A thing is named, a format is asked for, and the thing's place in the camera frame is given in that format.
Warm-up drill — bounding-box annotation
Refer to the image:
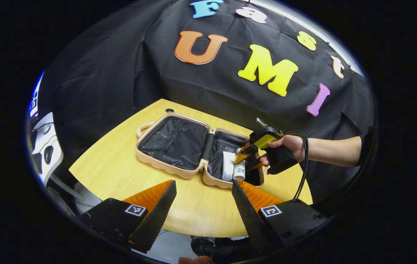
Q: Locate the white pump bottle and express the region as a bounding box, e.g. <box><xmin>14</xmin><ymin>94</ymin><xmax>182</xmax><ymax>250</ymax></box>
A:
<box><xmin>233</xmin><ymin>148</ymin><xmax>246</xmax><ymax>181</ymax></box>

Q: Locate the black cable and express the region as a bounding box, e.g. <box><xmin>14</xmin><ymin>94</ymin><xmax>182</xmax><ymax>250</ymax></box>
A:
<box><xmin>282</xmin><ymin>130</ymin><xmax>309</xmax><ymax>201</ymax></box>

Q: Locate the white tube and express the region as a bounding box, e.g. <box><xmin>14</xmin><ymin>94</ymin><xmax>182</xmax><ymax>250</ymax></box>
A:
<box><xmin>222</xmin><ymin>151</ymin><xmax>235</xmax><ymax>182</ymax></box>

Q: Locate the black backdrop cloth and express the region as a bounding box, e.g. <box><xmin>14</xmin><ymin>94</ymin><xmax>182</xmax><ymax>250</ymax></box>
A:
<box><xmin>40</xmin><ymin>0</ymin><xmax>376</xmax><ymax>206</ymax></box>

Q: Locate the dark object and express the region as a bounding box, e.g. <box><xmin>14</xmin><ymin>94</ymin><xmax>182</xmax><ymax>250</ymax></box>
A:
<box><xmin>190</xmin><ymin>236</ymin><xmax>268</xmax><ymax>264</ymax></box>

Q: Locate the white device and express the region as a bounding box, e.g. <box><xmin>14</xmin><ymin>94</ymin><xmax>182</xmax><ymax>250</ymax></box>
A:
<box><xmin>29</xmin><ymin>112</ymin><xmax>64</xmax><ymax>186</ymax></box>

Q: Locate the blue lit screen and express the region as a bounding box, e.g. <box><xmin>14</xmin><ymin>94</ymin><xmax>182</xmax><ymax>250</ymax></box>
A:
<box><xmin>29</xmin><ymin>71</ymin><xmax>46</xmax><ymax>118</ymax></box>

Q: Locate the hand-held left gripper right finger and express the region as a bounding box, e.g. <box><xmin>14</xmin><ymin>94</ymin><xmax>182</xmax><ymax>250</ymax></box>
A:
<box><xmin>232</xmin><ymin>179</ymin><xmax>329</xmax><ymax>253</ymax></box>

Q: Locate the pink suitcase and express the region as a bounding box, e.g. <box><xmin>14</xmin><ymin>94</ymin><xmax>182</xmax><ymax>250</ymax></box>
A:
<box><xmin>135</xmin><ymin>113</ymin><xmax>266</xmax><ymax>190</ymax></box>

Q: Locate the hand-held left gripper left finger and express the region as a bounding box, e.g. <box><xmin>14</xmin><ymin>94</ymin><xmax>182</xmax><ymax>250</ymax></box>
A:
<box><xmin>77</xmin><ymin>180</ymin><xmax>177</xmax><ymax>254</ymax></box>

